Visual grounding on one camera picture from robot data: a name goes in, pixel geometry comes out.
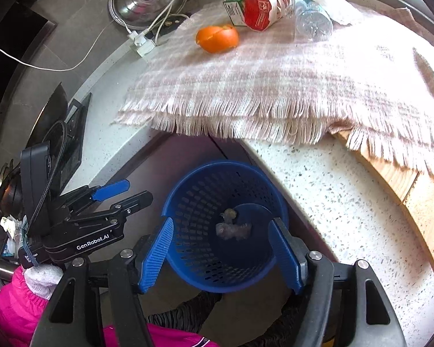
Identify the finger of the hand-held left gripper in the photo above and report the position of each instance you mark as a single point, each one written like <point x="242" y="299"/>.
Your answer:
<point x="112" y="189"/>
<point x="137" y="200"/>

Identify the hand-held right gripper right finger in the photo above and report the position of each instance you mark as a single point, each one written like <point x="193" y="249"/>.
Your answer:
<point x="285" y="256"/>

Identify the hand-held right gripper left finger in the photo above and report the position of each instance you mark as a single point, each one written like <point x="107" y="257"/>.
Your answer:
<point x="155" y="256"/>

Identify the blue plastic basket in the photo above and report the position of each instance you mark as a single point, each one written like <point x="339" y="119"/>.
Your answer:
<point x="202" y="188"/>

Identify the green drink carton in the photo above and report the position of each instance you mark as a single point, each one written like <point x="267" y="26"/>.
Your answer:
<point x="235" y="11"/>

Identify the red and white carton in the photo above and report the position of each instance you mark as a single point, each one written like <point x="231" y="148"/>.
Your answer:
<point x="260" y="11"/>

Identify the clear plastic bottle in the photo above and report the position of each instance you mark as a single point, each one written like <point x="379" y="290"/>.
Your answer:
<point x="314" y="21"/>

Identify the person's left forearm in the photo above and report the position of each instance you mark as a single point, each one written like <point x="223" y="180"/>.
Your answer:
<point x="7" y="311"/>

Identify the person's left hand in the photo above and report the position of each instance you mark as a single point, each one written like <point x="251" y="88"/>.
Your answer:
<point x="41" y="278"/>

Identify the crumpled clear plastic wrapper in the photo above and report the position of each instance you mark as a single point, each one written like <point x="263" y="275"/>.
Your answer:
<point x="235" y="231"/>

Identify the small yellowish food scrap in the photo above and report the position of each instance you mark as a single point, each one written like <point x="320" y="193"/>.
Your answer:
<point x="229" y="214"/>

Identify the person's pink jacket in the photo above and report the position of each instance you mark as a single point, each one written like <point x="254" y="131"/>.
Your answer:
<point x="181" y="338"/>

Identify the wooden cutting board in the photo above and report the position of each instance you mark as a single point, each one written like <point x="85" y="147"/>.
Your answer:
<point x="423" y="209"/>

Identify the white charger plug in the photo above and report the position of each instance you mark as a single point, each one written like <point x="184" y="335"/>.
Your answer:
<point x="136" y="38"/>

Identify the pink plaid fringed cloth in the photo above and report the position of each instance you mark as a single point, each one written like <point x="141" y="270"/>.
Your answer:
<point x="275" y="79"/>

